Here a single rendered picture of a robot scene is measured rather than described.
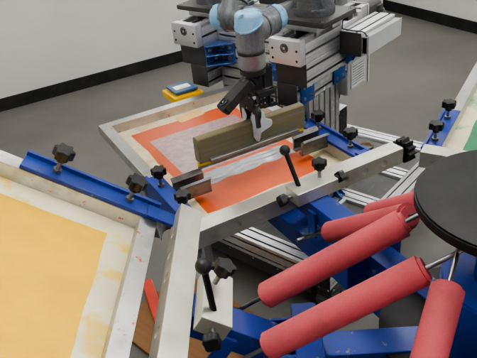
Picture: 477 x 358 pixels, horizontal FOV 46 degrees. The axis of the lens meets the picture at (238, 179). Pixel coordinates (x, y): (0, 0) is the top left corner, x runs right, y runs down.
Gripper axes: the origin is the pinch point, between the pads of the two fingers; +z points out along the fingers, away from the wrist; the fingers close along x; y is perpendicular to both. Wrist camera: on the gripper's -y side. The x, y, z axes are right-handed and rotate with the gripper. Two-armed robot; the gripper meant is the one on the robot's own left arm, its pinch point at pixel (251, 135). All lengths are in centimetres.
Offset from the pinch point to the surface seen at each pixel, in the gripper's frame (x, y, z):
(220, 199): -4.7, -14.7, 13.7
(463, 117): -12, 75, 14
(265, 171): 0.1, 3.8, 13.7
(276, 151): 7.8, 12.8, 13.3
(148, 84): 333, 83, 110
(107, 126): 57, -27, 10
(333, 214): -39.5, -1.5, 5.1
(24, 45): 368, -5, 59
